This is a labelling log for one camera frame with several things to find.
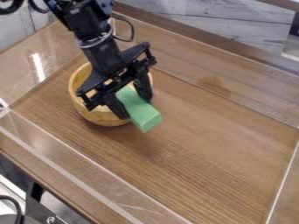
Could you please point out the clear acrylic front wall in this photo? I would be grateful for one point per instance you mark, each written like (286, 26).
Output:
(82, 183)

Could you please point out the brown wooden bowl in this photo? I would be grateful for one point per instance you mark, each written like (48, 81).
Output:
(100, 115)

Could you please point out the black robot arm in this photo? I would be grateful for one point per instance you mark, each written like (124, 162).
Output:
(86, 17)

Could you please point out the green rectangular block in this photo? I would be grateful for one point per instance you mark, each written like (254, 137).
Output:
(143, 114)

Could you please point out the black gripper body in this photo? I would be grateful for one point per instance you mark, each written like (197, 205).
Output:
(111, 69)

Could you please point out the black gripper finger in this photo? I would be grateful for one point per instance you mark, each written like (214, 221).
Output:
(116, 107)
(142, 83)

